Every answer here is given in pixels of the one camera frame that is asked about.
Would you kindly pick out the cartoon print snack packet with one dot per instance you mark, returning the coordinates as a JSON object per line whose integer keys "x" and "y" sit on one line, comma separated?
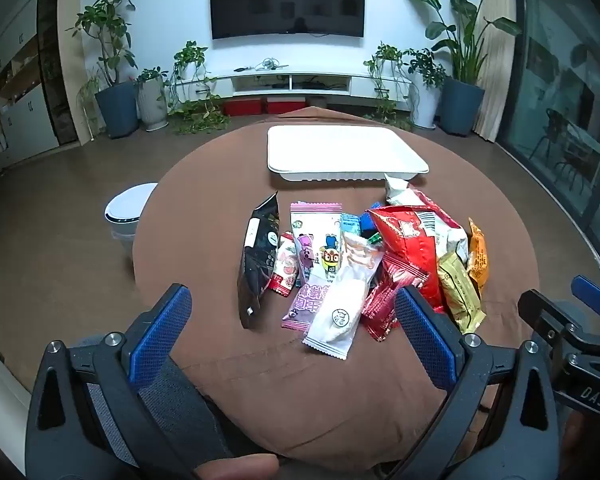
{"x": 312, "y": 245}

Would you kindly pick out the red foil snack packet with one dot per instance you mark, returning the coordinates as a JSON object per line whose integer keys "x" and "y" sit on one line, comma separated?
{"x": 387, "y": 300}

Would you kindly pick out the trailing pothos plant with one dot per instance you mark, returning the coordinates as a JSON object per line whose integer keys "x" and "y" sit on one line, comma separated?
{"x": 195, "y": 60}

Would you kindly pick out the light blue snack packet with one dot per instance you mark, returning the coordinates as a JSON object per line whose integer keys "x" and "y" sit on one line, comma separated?
{"x": 350, "y": 222}

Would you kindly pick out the tall leafy tree plant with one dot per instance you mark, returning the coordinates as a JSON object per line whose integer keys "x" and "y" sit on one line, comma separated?
{"x": 105, "y": 25}

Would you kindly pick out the small red pink snack packet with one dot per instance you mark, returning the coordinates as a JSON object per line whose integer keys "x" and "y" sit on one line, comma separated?
{"x": 285, "y": 272}

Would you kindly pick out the white plastic tray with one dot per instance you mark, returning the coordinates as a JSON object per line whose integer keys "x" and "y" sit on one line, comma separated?
{"x": 340, "y": 152}

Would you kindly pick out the black snack packet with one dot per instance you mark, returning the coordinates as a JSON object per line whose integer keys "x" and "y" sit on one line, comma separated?
{"x": 257, "y": 265}

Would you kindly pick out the beige curtain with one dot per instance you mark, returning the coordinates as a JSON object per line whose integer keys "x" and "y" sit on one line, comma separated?
{"x": 495, "y": 60}

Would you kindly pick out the wall-mounted black television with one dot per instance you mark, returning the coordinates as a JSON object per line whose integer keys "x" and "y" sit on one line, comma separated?
{"x": 285, "y": 0}

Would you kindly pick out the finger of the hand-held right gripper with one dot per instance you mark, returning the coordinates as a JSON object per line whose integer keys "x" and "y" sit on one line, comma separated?
{"x": 540, "y": 310}
{"x": 590, "y": 289}

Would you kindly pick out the large broad-leaf plant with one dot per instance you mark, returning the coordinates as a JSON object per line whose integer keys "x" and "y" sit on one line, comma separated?
{"x": 465, "y": 35}

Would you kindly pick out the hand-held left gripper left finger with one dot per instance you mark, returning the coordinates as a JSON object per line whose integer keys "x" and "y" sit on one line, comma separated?
{"x": 160, "y": 335}

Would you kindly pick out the white television cabinet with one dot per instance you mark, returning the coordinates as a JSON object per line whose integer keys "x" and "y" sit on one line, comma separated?
{"x": 250, "y": 84}

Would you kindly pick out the square blue plant pot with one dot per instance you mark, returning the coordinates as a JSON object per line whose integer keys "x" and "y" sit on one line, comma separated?
{"x": 461, "y": 107}

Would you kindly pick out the small green snack packet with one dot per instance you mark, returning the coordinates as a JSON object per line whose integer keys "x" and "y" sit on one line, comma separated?
{"x": 374, "y": 239}

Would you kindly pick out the white round bin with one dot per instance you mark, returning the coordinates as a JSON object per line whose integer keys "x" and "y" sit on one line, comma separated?
{"x": 127, "y": 210}

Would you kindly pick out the tall white plant pot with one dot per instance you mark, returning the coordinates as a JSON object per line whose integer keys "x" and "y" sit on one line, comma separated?
{"x": 425, "y": 102}

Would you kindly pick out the white crinkled snack packet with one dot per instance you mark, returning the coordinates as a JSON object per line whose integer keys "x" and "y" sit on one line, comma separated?
{"x": 397, "y": 187}

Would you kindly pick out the orange snack packet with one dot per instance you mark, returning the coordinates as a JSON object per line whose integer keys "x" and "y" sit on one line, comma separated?
{"x": 478, "y": 257}

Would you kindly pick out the gold snack packet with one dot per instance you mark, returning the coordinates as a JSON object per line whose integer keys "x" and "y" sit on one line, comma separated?
{"x": 460, "y": 292}

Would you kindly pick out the white storage cabinet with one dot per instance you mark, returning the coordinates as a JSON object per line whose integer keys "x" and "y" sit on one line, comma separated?
{"x": 25, "y": 110}

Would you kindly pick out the trailing vine plant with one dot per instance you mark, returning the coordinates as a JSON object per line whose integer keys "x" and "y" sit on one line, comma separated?
{"x": 385, "y": 55}

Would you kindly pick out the small bushy green plant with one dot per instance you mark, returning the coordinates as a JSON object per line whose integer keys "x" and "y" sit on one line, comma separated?
{"x": 152, "y": 75}

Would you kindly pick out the glass sliding door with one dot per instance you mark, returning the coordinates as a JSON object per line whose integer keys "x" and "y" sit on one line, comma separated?
{"x": 560, "y": 85}

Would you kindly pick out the large red chip bag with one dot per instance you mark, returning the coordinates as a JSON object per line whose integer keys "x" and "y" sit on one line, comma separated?
{"x": 415, "y": 255}

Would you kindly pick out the clear packet with white bun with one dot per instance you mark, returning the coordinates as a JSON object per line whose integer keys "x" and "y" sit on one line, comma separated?
{"x": 342, "y": 305}

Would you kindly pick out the white ribbed plant pot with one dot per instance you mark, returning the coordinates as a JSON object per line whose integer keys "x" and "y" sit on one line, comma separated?
{"x": 152, "y": 105}

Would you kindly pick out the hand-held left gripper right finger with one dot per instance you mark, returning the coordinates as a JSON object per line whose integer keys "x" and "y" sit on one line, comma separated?
{"x": 425, "y": 340}

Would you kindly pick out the blue grey plant pot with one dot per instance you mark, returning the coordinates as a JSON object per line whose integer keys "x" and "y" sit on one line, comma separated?
{"x": 117, "y": 110}

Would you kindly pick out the purple snack packet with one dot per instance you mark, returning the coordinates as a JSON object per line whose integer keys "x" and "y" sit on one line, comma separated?
{"x": 305, "y": 305}

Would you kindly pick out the bushy umbrella plant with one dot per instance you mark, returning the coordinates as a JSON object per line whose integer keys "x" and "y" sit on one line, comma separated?
{"x": 425, "y": 65}

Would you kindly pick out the deep blue snack packet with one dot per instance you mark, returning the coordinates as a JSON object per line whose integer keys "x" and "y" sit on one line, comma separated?
{"x": 369, "y": 221}

